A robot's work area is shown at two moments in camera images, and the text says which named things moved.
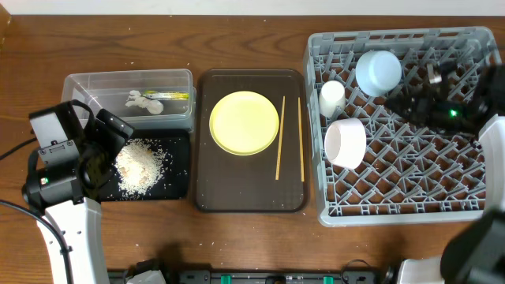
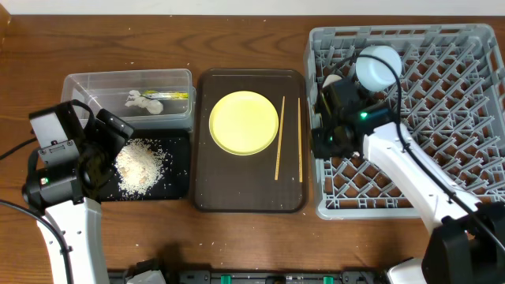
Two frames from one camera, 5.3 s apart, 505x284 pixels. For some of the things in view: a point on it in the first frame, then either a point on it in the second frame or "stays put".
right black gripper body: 444,112 to 327,142
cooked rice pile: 139,166 stays put
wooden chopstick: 301,143 stays put
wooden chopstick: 280,136 stays put
